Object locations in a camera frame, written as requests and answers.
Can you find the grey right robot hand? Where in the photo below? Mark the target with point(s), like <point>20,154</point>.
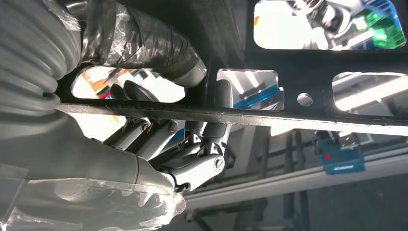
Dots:
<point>79,153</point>

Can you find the stainless steel workbench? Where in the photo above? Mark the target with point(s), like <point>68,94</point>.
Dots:
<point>287,181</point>

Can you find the blue box with red light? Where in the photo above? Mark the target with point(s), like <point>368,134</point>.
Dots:
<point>341,159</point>

